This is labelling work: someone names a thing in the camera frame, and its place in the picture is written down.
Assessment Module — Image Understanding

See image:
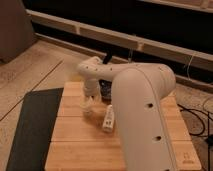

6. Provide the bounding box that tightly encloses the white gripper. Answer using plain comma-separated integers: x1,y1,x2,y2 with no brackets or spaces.
82,79,100,117

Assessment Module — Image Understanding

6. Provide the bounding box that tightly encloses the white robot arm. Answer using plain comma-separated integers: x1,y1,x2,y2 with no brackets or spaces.
77,56,178,171

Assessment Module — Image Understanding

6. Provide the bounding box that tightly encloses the dark ceramic cup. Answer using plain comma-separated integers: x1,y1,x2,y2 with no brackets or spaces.
99,80,112,100

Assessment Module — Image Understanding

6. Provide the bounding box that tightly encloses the white plastic bottle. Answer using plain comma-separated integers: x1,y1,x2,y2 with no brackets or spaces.
102,105,114,132

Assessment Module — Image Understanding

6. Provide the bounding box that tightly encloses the dark floor mat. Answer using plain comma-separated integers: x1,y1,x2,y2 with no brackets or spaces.
6,88,63,171

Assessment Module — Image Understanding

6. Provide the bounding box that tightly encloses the brown cabinet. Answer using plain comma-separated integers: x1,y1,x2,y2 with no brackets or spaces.
0,0,36,63

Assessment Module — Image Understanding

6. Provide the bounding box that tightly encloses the black cable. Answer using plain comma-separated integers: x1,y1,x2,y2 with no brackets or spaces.
176,103,213,148

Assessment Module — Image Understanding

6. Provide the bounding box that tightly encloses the white shelf rail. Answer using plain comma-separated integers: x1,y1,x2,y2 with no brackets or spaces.
26,9,213,72

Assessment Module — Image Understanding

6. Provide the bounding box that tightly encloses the white hanging cable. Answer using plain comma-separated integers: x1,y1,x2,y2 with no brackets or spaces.
185,50,196,81

